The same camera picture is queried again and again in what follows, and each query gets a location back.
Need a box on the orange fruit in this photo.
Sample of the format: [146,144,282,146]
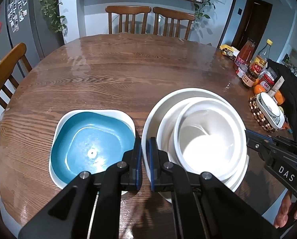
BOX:
[274,90,285,105]
[253,84,266,95]

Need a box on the wooden bead trivet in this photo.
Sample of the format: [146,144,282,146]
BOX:
[248,95,276,133]

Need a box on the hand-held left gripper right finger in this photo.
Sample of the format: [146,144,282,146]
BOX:
[149,136,280,239]

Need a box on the dark wooden door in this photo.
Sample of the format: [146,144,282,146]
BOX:
[232,0,274,53]

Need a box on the brown sauce jar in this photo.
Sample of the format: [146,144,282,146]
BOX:
[241,68,259,88]

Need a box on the yellow snack packet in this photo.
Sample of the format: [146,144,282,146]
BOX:
[219,44,240,60]

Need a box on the red sauce bottle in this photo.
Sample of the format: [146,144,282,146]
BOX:
[233,37,257,72]

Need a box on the row of small bottles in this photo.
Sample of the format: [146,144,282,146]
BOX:
[281,52,297,90]

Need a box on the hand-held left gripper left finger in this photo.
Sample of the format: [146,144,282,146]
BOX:
[18,136,143,239]

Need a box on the yellow-cap oil bottle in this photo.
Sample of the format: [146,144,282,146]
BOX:
[249,39,274,77]

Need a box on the grey refrigerator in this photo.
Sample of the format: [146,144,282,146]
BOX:
[0,0,65,66]

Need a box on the small white bowl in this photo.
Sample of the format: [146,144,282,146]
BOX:
[174,101,247,178]
[168,100,247,182]

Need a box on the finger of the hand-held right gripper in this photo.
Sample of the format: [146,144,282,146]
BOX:
[245,129,297,165]

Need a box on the hanging green vine plant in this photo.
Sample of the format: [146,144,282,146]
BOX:
[192,0,217,25]
[38,0,68,34]

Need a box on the person's right hand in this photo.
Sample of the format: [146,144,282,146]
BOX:
[274,194,297,229]

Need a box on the red-lid jar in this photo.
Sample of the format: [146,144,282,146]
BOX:
[259,67,278,91]

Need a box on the wooden slat-back chair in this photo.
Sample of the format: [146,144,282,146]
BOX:
[0,43,33,130]
[152,7,196,40]
[105,5,152,35]

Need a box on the large white deep plate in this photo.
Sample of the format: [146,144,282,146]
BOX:
[141,88,250,205]

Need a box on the dark cloth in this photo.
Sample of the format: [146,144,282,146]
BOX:
[266,58,297,153]

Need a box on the cluster of photo magnets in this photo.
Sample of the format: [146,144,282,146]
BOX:
[6,0,29,33]

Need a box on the large white bowl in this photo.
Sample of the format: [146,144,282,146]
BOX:
[156,97,249,188]

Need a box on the patterned white dish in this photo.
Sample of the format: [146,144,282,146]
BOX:
[259,91,285,130]

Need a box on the blue square bowl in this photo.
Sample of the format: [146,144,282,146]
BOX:
[48,109,136,196]
[50,111,136,183]

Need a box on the small white-label jar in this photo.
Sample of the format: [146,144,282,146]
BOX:
[236,65,249,78]

